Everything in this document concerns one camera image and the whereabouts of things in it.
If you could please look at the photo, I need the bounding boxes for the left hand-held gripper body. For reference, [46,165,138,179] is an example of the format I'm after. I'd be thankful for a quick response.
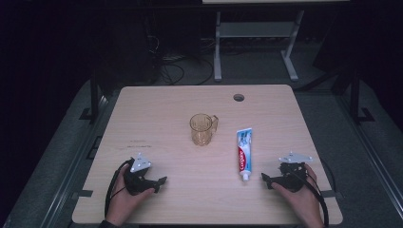
[123,153,160,196]

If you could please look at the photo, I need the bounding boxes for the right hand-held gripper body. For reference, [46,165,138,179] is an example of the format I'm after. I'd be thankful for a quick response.
[269,152,315,194]

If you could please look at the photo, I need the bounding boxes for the white and blue toothpaste tube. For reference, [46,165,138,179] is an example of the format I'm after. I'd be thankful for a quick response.
[236,127,254,182]

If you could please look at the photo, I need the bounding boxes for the person's left hand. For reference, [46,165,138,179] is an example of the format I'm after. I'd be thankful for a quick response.
[106,164,156,227]

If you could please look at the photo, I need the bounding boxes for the person's right hand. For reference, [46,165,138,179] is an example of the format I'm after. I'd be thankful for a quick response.
[271,162,326,228]

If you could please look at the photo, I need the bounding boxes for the white metal stand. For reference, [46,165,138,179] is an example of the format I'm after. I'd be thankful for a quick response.
[213,9,305,84]

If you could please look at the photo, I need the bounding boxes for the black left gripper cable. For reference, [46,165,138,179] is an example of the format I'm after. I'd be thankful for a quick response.
[104,158,135,219]

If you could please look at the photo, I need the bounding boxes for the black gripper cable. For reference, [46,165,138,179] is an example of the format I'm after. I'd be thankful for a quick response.
[104,158,135,219]
[293,158,337,227]

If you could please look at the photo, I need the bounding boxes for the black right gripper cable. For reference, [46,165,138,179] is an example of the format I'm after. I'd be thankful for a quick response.
[293,158,337,227]

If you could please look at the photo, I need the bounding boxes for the black metal post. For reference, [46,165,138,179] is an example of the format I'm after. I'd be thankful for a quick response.
[348,70,375,124]
[79,74,103,123]

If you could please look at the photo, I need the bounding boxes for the black cables on floor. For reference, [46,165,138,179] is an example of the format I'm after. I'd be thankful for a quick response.
[148,34,216,86]

